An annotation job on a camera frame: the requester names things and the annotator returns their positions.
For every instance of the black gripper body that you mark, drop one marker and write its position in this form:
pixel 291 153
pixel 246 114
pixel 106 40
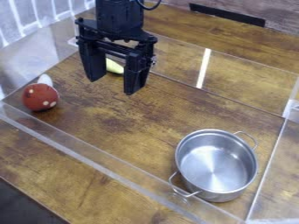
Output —
pixel 96 43

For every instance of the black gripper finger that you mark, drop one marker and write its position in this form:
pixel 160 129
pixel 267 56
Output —
pixel 94 60
pixel 136 72

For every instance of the red white-spotted toy mushroom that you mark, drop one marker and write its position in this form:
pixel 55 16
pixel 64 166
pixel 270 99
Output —
pixel 40 96

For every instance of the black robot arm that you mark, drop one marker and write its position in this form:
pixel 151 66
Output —
pixel 120 15

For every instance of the silver metal pot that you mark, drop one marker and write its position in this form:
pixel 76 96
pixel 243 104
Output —
pixel 216 165

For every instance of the black strip on table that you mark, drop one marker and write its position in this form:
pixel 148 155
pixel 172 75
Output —
pixel 228 15

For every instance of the yellow-handled metal spoon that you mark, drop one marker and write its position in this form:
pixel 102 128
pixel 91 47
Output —
pixel 114 67

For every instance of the clear acrylic enclosure wall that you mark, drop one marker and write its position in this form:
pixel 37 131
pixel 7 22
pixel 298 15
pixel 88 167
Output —
pixel 94 158

